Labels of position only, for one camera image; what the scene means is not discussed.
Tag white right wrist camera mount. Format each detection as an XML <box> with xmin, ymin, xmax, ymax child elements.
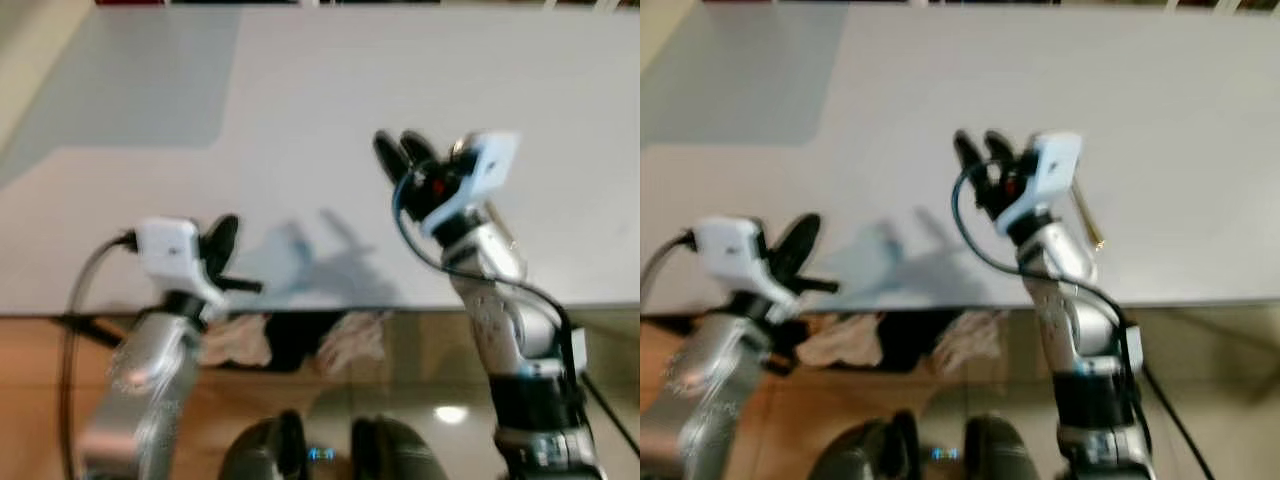
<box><xmin>420</xmin><ymin>130</ymin><xmax>522</xmax><ymax>239</ymax></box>
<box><xmin>996</xmin><ymin>131</ymin><xmax>1084</xmax><ymax>239</ymax></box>

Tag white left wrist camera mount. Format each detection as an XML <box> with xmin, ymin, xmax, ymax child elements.
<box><xmin>694</xmin><ymin>215</ymin><xmax>796</xmax><ymax>309</ymax></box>
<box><xmin>134</xmin><ymin>217</ymin><xmax>233</xmax><ymax>309</ymax></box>

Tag black right robot foot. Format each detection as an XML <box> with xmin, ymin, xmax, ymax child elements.
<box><xmin>963</xmin><ymin>414</ymin><xmax>1063</xmax><ymax>480</ymax></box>
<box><xmin>349</xmin><ymin>414</ymin><xmax>453</xmax><ymax>480</ymax></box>

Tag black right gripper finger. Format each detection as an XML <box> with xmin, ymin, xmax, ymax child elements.
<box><xmin>952</xmin><ymin>130</ymin><xmax>989</xmax><ymax>187</ymax></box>
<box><xmin>984</xmin><ymin>130</ymin><xmax>1018</xmax><ymax>171</ymax></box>
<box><xmin>399</xmin><ymin>130</ymin><xmax>439</xmax><ymax>173</ymax></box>
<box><xmin>373</xmin><ymin>130</ymin><xmax>411</xmax><ymax>188</ymax></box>

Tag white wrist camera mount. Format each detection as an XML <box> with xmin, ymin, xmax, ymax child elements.
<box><xmin>996</xmin><ymin>131</ymin><xmax>1084</xmax><ymax>239</ymax></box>
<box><xmin>420</xmin><ymin>130</ymin><xmax>522</xmax><ymax>239</ymax></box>
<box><xmin>134</xmin><ymin>217</ymin><xmax>233</xmax><ymax>309</ymax></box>
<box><xmin>694</xmin><ymin>215</ymin><xmax>796</xmax><ymax>309</ymax></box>

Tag black left robot foot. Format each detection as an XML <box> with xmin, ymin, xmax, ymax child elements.
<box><xmin>217</xmin><ymin>409</ymin><xmax>308</xmax><ymax>480</ymax></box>
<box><xmin>807</xmin><ymin>409</ymin><xmax>918</xmax><ymax>480</ymax></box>

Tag thin golden stick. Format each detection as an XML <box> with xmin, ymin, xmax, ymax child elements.
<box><xmin>1070</xmin><ymin>180</ymin><xmax>1107</xmax><ymax>250</ymax></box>
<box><xmin>484</xmin><ymin>200</ymin><xmax>518</xmax><ymax>248</ymax></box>

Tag black robot foot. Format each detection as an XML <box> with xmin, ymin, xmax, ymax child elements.
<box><xmin>217</xmin><ymin>409</ymin><xmax>308</xmax><ymax>480</ymax></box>
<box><xmin>807</xmin><ymin>409</ymin><xmax>918</xmax><ymax>480</ymax></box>
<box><xmin>349</xmin><ymin>414</ymin><xmax>453</xmax><ymax>480</ymax></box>
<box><xmin>963</xmin><ymin>414</ymin><xmax>1063</xmax><ymax>480</ymax></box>

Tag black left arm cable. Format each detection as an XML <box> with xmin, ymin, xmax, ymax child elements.
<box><xmin>640</xmin><ymin>230</ymin><xmax>699</xmax><ymax>301</ymax></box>
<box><xmin>58</xmin><ymin>230</ymin><xmax>141</xmax><ymax>480</ymax></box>

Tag beige crumpled cloth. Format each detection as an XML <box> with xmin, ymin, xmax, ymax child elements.
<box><xmin>318</xmin><ymin>311</ymin><xmax>393</xmax><ymax>378</ymax></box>
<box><xmin>798</xmin><ymin>314</ymin><xmax>883</xmax><ymax>368</ymax></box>
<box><xmin>200</xmin><ymin>314</ymin><xmax>273</xmax><ymax>368</ymax></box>
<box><xmin>933</xmin><ymin>311</ymin><xmax>1009</xmax><ymax>378</ymax></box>

